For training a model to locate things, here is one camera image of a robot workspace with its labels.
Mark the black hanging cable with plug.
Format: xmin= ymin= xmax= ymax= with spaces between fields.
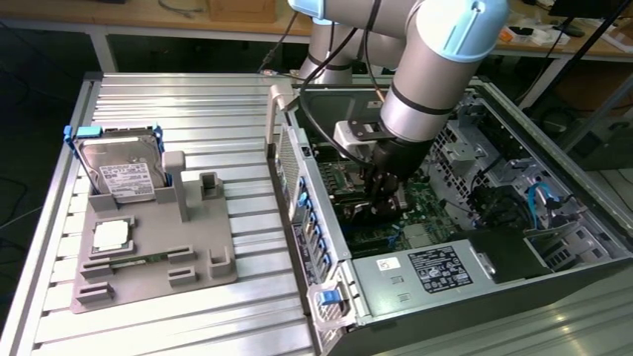
xmin=256 ymin=10 xmax=298 ymax=78

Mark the silver CPU chip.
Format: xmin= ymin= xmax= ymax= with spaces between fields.
xmin=92 ymin=220 xmax=136 ymax=253

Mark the metal disk bay cage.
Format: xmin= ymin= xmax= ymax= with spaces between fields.
xmin=428 ymin=118 xmax=512 ymax=202

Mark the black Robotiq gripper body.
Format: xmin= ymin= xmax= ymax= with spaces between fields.
xmin=368 ymin=136 xmax=438 ymax=183

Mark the hard drive with blue bracket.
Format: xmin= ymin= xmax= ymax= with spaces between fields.
xmin=62 ymin=120 xmax=173 ymax=191

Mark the black slanted pole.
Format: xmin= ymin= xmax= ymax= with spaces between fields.
xmin=513 ymin=0 xmax=625 ymax=108

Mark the black computer monitor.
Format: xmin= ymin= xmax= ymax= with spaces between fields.
xmin=546 ymin=0 xmax=633 ymax=20

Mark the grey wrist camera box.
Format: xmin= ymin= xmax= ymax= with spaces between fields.
xmin=332 ymin=119 xmax=397 ymax=161

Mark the grey plastic parts rack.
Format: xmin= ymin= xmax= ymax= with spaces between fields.
xmin=70 ymin=150 xmax=240 ymax=314

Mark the wooden desk with white frame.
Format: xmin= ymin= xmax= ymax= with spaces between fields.
xmin=0 ymin=0 xmax=313 ymax=72

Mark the green RAM stick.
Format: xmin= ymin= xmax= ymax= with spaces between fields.
xmin=105 ymin=254 xmax=172 ymax=266

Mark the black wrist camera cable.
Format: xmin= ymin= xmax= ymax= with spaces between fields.
xmin=298 ymin=0 xmax=388 ymax=166

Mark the grey open PC case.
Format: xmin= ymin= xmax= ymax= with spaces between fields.
xmin=266 ymin=76 xmax=633 ymax=356

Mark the wooden desk with clutter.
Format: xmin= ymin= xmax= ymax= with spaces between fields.
xmin=486 ymin=0 xmax=633 ymax=109

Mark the silver hard disk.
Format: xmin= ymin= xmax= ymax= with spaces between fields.
xmin=77 ymin=136 xmax=166 ymax=204

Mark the grey power supply unit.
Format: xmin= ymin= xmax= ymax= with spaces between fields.
xmin=353 ymin=239 xmax=500 ymax=317

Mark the CPU socket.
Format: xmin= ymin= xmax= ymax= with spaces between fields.
xmin=340 ymin=165 xmax=370 ymax=194

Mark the light blue SATA wire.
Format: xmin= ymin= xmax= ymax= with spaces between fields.
xmin=528 ymin=179 xmax=558 ymax=230

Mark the green motherboard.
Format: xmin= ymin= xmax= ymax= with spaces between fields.
xmin=316 ymin=142 xmax=469 ymax=260

